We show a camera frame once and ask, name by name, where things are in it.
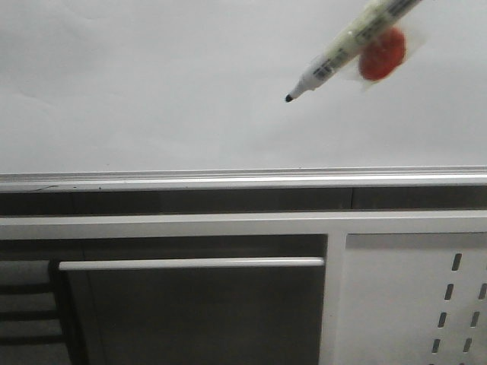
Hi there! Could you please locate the red round magnet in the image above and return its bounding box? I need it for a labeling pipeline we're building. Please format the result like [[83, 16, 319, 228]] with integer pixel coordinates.
[[339, 21, 428, 93]]

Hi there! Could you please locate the white dry-erase marker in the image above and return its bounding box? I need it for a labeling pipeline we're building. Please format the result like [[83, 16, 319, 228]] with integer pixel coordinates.
[[285, 0, 420, 103]]

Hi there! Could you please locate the dark grey panel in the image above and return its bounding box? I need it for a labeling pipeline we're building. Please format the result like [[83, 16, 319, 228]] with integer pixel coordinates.
[[68, 267, 324, 364]]

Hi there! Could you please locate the white perforated metal panel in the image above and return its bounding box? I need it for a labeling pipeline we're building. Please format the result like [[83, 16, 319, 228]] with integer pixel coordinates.
[[335, 233, 486, 364]]

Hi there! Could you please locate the white horizontal rail bar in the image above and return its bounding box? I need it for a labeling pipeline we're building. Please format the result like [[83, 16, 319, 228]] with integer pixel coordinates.
[[59, 257, 324, 271]]

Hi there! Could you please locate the white metal rack frame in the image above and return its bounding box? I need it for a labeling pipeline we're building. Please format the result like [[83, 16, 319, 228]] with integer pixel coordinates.
[[1, 211, 486, 364]]

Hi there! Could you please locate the white whiteboard with aluminium frame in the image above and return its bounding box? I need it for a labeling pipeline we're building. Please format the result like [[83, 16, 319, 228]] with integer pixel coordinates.
[[1, 1, 486, 192]]

